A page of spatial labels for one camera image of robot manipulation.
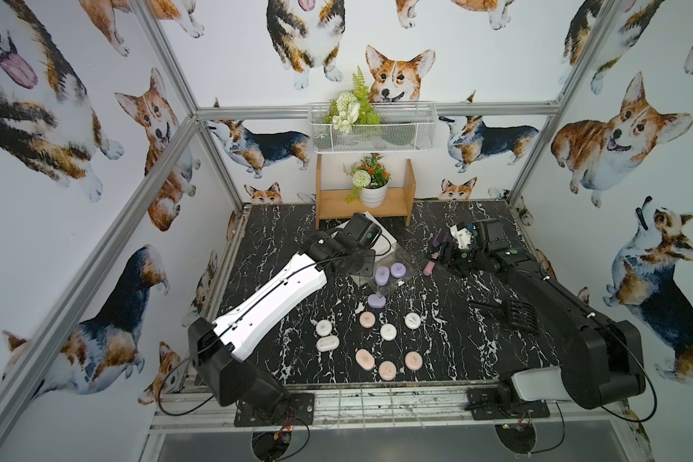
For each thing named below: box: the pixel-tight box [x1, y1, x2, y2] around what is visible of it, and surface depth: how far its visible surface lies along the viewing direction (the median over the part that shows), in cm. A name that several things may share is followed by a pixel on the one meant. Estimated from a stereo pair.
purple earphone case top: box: [366, 293, 387, 309], surface depth 93 cm
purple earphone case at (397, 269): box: [389, 261, 408, 279], surface depth 90 cm
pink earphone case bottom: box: [378, 359, 397, 382], surface depth 81 cm
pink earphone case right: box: [404, 350, 424, 371], surface depth 82 cm
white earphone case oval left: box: [315, 334, 340, 353], surface depth 85 cm
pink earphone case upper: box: [359, 310, 376, 329], surface depth 90 cm
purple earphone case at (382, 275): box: [374, 265, 390, 286], surface depth 87 cm
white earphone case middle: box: [380, 323, 398, 342], surface depth 87 cm
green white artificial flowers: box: [323, 65, 381, 134], surface depth 82 cm
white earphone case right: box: [403, 311, 421, 331], surface depth 90 cm
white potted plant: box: [342, 153, 392, 209], surface depth 105 cm
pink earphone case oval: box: [355, 348, 376, 371], surface depth 81 cm
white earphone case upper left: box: [315, 319, 333, 337], surface depth 88 cm
